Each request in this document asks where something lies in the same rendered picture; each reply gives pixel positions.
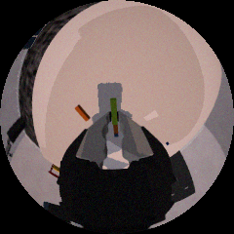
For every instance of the orange rod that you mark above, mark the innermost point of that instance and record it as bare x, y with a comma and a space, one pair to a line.
82, 112
115, 127

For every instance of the lime green rod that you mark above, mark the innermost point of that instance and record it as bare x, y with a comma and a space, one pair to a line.
113, 104

